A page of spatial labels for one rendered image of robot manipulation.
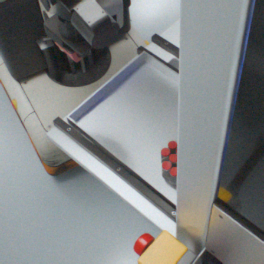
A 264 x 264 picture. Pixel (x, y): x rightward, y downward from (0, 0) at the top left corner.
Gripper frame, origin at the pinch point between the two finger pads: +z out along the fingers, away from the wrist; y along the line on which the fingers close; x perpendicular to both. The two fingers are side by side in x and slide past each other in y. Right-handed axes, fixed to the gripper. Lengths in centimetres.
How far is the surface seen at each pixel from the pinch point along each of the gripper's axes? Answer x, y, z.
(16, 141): 2, -51, 116
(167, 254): -17.6, 38.8, -0.3
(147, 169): -2.6, 22.5, 16.9
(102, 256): -10, 14, 107
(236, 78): -12, 36, -45
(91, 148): -7.4, 10.1, 16.9
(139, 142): 1.3, 16.8, 17.7
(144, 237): -17.5, 33.9, 2.1
